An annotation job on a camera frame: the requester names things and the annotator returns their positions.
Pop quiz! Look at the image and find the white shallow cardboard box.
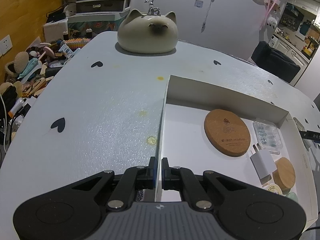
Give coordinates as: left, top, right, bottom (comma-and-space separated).
159, 75, 318, 227

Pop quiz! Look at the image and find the clear plastic pill blister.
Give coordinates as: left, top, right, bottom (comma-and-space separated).
253, 118, 283, 155

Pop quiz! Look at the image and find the round bamboo lid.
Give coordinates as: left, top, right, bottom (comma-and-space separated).
272, 157, 296, 191

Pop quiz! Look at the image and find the pale green round lid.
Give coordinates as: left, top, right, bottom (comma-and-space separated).
285, 192, 299, 203

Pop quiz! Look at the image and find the round cream patterned tin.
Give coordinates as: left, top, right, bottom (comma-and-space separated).
263, 183, 283, 195

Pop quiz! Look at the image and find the round cork coaster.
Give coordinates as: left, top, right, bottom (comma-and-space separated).
204, 109, 251, 157

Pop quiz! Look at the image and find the black fabric chair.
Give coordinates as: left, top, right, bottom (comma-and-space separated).
251, 41, 300, 83

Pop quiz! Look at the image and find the cream ceramic cat figurine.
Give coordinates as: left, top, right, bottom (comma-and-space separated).
117, 9, 178, 54

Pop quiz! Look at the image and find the silver metal ornament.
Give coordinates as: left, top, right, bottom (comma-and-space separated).
144, 0, 161, 16

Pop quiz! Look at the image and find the white usb wall charger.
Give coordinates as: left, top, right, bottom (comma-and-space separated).
250, 144, 277, 180

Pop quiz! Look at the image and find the white wall power socket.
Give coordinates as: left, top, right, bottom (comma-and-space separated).
0, 35, 12, 55

